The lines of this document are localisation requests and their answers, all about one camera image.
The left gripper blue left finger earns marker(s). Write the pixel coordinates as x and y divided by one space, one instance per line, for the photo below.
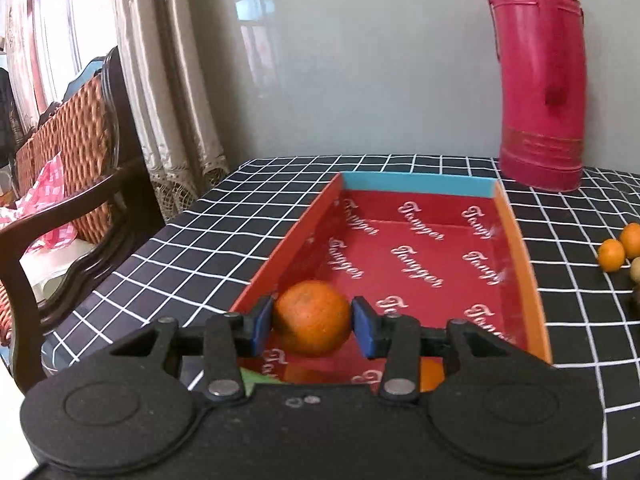
221 341

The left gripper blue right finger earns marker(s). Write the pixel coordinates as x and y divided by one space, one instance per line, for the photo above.
402 341

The large orange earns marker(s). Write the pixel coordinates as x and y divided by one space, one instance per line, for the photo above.
312 318

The small orange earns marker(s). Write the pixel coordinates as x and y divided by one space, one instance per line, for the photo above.
630 239
611 255

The small orange back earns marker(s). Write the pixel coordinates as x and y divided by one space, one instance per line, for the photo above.
630 239

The pale longan fruit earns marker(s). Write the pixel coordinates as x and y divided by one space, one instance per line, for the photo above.
634 270

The black white grid tablecloth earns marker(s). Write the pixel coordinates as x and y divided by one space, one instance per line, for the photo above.
201 261

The colourful cardboard box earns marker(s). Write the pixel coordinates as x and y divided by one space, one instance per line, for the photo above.
429 246

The wooden sofa with woven cushion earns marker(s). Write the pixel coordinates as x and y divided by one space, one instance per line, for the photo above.
125 187

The pink checkered cloth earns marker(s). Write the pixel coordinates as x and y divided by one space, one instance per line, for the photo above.
48 190

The beige lace curtain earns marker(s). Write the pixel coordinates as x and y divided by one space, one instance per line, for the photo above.
167 95

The red thermos flask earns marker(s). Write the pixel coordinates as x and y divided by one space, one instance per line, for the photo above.
541 50

